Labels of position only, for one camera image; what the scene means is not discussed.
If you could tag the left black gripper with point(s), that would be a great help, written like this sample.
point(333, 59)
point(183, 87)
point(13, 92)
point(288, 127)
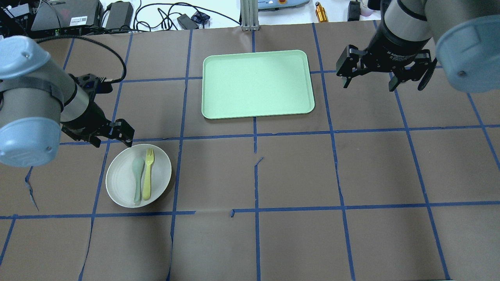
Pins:
point(86, 120)

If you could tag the black power adapter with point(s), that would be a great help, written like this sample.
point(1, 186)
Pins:
point(119, 15)

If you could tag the light green plastic tray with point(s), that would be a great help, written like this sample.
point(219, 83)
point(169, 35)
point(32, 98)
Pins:
point(263, 84)

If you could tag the pale green plastic spoon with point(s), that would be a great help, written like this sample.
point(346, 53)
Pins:
point(137, 169)

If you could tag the yellow plastic fork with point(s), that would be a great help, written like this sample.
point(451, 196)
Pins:
point(147, 184)

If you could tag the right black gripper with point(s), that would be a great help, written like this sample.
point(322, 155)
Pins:
point(394, 50)

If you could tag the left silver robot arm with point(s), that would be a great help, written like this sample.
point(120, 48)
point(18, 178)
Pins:
point(40, 101)

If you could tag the aluminium frame post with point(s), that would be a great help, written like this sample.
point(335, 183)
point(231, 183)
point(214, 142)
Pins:
point(249, 15)

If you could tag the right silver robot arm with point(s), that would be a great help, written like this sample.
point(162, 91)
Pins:
point(415, 35)

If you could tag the white round plate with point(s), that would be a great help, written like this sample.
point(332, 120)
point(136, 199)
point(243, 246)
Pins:
point(119, 179)

